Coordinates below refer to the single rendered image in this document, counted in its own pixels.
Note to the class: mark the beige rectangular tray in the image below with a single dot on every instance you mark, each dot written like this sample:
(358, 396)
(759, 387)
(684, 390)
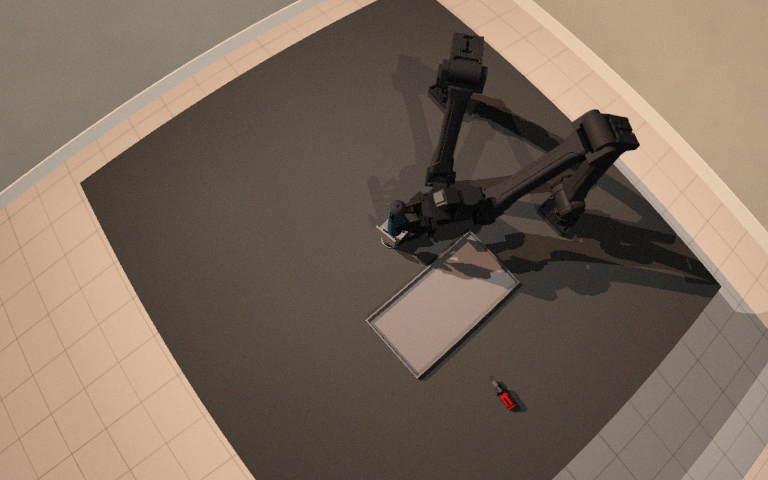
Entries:
(444, 302)

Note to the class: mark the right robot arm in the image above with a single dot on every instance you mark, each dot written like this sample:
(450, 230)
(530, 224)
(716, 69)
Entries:
(467, 68)

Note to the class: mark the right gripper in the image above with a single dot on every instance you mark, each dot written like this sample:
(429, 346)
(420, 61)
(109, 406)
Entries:
(410, 218)

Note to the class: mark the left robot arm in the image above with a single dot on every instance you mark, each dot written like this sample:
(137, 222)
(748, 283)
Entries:
(450, 205)

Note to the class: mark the blue nut driver barrel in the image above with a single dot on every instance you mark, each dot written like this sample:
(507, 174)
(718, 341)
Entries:
(396, 217)

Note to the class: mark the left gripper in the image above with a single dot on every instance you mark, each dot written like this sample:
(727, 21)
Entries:
(425, 212)

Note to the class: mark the red-handled nut driver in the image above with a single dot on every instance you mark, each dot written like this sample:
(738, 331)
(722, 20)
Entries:
(504, 396)

